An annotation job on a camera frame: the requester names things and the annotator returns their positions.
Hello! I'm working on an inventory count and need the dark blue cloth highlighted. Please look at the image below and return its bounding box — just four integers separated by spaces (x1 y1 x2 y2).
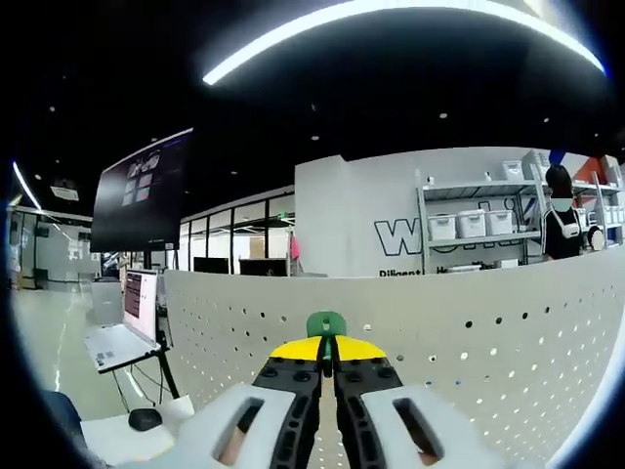
41 390 99 465

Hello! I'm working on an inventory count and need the black desktop monitor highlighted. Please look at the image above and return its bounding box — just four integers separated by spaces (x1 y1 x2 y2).
193 257 229 275
238 258 289 277

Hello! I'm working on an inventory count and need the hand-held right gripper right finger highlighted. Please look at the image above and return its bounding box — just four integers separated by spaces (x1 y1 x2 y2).
329 334 494 469

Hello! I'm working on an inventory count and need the black laptop stand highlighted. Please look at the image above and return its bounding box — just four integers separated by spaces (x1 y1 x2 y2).
110 341 181 411

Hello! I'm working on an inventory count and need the large black display screen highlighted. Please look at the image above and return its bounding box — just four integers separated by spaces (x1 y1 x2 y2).
90 127 195 253

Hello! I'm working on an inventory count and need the green hook assembly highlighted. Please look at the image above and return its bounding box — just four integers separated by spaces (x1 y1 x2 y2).
306 311 349 377

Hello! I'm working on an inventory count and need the long ceiling light strip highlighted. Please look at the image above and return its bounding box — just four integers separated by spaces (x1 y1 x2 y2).
202 0 606 87
12 160 43 211

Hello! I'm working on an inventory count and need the black computer mouse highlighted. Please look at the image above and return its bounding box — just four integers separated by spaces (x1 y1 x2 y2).
127 407 163 432

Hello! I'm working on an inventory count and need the white perforated mounting plate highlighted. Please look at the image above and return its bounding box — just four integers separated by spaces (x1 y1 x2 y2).
163 245 625 469

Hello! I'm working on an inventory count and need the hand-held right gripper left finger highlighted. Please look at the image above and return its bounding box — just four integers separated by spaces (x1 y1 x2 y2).
165 335 324 469

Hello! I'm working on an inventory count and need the silver laptop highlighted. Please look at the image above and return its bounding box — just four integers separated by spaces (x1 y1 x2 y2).
83 267 163 375

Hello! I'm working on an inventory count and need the grey metal shelf rack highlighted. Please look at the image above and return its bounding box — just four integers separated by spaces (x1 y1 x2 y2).
414 168 553 275

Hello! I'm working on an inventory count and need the white storage box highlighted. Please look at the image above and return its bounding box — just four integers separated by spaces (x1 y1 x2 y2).
486 209 515 236
457 209 487 239
428 214 458 241

